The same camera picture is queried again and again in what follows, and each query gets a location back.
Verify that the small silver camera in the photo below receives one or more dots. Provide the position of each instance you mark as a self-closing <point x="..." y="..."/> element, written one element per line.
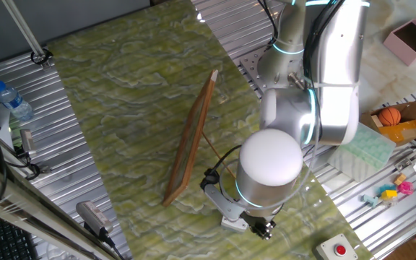
<point x="27" y="141"/>

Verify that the wooden picture frame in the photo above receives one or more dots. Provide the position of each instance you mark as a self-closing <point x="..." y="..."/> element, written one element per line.
<point x="190" y="144"/>

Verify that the white red button box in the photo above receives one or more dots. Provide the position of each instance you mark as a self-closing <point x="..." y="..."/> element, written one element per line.
<point x="339" y="250"/>

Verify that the teal toy piece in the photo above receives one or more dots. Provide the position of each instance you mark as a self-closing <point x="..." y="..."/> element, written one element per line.
<point x="369" y="200"/>

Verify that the pink gift box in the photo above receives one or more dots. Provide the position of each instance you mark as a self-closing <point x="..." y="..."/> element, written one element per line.
<point x="403" y="48"/>

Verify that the clear water bottle blue cap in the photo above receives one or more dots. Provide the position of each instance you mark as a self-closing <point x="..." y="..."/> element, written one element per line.
<point x="13" y="101"/>

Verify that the yellow toy block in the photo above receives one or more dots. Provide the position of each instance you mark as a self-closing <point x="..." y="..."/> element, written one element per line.
<point x="389" y="194"/>

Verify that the white marble pattern sheet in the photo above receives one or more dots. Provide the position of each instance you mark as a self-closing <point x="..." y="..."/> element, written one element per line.
<point x="385" y="79"/>

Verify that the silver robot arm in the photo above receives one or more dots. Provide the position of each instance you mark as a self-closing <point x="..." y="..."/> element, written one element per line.
<point x="338" y="72"/>

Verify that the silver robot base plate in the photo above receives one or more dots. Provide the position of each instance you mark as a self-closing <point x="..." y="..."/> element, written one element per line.
<point x="251" y="68"/>

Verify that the grey camera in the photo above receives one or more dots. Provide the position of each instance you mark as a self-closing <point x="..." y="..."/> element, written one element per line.
<point x="92" y="216"/>

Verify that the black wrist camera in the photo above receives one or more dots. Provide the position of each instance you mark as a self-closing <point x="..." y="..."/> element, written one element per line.
<point x="211" y="178"/>

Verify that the pink toy piece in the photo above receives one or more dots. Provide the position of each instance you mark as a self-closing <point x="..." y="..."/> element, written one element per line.
<point x="406" y="187"/>

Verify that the beige block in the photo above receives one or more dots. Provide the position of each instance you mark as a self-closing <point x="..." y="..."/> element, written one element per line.
<point x="377" y="121"/>

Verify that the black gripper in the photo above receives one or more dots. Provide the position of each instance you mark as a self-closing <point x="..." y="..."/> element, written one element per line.
<point x="262" y="221"/>

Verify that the green marble pattern mat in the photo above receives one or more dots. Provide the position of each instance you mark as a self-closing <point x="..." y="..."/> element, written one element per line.
<point x="121" y="144"/>

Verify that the orange translucent plastic piece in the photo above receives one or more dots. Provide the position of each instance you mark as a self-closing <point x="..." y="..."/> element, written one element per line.
<point x="401" y="131"/>

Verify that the small orange basketball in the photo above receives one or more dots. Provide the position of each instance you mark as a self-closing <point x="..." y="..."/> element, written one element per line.
<point x="389" y="116"/>

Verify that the silver camera mount bracket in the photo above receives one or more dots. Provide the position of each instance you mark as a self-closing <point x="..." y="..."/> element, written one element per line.
<point x="226" y="206"/>

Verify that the brown cardboard box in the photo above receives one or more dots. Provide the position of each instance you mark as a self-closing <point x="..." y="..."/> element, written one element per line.
<point x="415" y="112"/>

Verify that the white metal pole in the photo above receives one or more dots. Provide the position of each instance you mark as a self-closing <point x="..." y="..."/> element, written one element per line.
<point x="22" y="29"/>

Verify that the white green button box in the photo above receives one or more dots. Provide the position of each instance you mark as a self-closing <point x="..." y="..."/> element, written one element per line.
<point x="231" y="224"/>

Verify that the blue toy piece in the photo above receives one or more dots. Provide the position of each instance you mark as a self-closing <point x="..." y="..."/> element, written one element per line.
<point x="385" y="187"/>

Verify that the small wooden block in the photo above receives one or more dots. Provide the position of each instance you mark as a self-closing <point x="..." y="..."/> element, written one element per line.
<point x="400" y="179"/>

